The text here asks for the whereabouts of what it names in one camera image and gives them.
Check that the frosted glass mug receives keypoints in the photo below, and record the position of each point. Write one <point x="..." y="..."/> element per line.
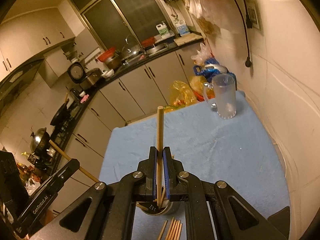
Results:
<point x="223" y="86"/>

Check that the black range hood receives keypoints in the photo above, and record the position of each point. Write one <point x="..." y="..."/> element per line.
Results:
<point x="21" y="76"/>

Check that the wooden chopstick six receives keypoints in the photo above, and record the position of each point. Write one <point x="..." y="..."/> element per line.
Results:
<point x="176" y="229"/>

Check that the wooden chopstick seven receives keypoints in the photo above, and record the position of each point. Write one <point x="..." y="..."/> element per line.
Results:
<point x="178" y="233"/>

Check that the wooden chopstick one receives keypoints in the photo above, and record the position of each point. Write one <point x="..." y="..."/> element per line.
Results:
<point x="141" y="207"/>

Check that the blue towel table cover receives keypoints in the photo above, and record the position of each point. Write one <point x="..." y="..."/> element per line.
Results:
<point x="238" y="151"/>

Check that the blue label detergent jug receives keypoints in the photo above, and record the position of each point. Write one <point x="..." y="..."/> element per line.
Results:
<point x="181" y="27"/>

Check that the yellow plastic bag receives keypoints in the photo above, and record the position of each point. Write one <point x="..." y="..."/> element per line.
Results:
<point x="183" y="94"/>

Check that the glass pot lid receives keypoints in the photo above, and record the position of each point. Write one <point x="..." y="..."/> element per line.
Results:
<point x="130" y="51"/>

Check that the red plastic basin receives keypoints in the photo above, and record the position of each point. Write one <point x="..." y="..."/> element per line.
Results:
<point x="107" y="54"/>

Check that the wooden chopstick nine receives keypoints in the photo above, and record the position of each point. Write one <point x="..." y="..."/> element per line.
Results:
<point x="162" y="196"/>

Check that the wooden chopstick three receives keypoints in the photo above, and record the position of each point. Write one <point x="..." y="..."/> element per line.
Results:
<point x="162" y="230"/>

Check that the wooden chopstick eight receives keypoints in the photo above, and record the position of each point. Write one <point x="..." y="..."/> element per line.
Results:
<point x="160" y="125"/>

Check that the black chopstick holder cup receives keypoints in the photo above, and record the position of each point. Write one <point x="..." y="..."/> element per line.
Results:
<point x="166" y="209"/>

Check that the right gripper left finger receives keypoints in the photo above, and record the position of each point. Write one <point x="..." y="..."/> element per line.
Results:
<point x="147" y="187"/>

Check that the rice cooker open lid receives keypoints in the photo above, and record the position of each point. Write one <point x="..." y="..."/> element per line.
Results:
<point x="84" y="79"/>

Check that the black phone on table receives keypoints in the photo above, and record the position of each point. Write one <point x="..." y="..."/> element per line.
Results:
<point x="281" y="221"/>

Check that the green label detergent jug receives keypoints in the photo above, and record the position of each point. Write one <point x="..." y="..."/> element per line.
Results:
<point x="163" y="30"/>

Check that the wooden chopstick five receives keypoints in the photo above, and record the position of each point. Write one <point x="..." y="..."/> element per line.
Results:
<point x="172" y="230"/>

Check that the wooden chopstick four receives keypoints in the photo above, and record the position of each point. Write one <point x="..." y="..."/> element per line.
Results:
<point x="170" y="228"/>

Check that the black wok pan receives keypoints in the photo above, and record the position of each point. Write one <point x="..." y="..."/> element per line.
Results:
<point x="59" y="115"/>

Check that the kitchen faucet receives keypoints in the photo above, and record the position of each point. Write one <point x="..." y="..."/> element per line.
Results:
<point x="131" y="39"/>

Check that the steel pot with lid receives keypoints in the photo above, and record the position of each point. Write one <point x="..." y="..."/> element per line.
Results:
<point x="39" y="141"/>

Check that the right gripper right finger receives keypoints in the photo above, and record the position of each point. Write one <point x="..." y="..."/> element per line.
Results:
<point x="174" y="189"/>

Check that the wooden cutting board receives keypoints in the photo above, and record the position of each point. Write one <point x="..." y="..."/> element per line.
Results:
<point x="187" y="38"/>

